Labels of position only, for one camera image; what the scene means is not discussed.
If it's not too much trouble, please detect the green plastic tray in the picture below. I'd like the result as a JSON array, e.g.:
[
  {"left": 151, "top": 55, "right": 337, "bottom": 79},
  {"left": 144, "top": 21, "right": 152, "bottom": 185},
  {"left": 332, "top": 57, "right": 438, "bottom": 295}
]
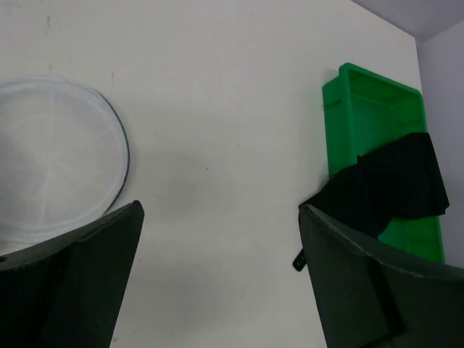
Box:
[{"left": 323, "top": 63, "right": 444, "bottom": 263}]

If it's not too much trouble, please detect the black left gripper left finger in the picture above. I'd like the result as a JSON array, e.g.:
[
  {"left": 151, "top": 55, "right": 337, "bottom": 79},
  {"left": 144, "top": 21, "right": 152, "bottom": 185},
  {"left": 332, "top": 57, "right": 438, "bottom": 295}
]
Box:
[{"left": 1, "top": 201, "right": 144, "bottom": 347}]

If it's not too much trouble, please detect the black bra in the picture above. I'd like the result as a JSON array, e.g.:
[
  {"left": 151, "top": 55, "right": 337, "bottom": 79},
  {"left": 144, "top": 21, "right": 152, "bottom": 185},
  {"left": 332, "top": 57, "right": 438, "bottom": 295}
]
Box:
[{"left": 291, "top": 132, "right": 450, "bottom": 273}]

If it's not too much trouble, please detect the white mesh laundry bag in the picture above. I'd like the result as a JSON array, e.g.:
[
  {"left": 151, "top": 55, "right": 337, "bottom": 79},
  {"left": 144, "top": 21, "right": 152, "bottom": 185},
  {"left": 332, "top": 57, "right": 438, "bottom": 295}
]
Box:
[{"left": 1, "top": 75, "right": 131, "bottom": 254}]

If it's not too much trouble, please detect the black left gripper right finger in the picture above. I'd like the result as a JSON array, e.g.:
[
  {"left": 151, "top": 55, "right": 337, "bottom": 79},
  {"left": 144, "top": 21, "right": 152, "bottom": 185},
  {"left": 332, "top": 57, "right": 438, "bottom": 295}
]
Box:
[{"left": 299, "top": 205, "right": 463, "bottom": 347}]

